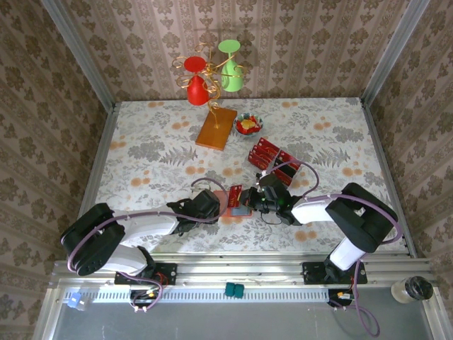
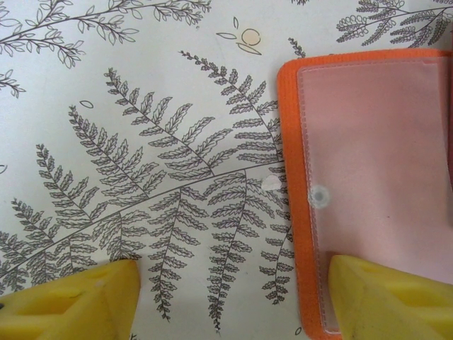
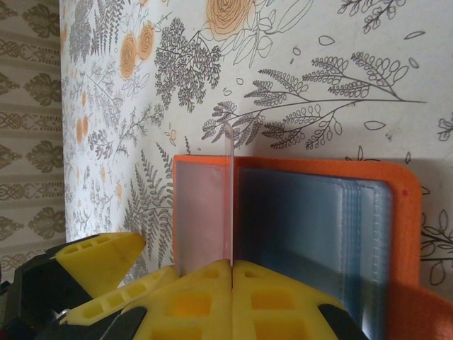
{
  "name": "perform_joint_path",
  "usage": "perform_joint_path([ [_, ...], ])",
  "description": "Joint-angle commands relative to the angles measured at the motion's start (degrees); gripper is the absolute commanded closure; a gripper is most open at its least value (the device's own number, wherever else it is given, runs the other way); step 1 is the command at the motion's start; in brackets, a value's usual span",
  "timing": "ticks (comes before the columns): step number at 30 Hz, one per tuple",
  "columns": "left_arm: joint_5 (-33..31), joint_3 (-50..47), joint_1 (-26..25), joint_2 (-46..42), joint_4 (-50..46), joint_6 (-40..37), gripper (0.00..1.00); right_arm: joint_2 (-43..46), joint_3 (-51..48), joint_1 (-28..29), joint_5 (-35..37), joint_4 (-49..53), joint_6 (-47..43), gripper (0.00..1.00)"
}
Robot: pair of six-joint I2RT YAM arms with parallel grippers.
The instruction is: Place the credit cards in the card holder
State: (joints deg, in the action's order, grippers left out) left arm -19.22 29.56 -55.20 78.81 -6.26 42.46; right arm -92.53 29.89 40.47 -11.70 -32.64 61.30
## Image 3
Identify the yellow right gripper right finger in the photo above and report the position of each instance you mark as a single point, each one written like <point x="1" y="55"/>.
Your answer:
<point x="276" y="308"/>

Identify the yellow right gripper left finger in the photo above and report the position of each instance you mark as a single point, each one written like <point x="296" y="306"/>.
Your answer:
<point x="191" y="308"/>

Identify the floral table cover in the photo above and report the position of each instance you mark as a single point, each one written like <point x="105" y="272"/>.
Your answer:
<point x="283" y="53"/>

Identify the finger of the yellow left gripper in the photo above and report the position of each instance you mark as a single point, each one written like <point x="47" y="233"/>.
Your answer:
<point x="102" y="262"/>
<point x="120" y="294"/>

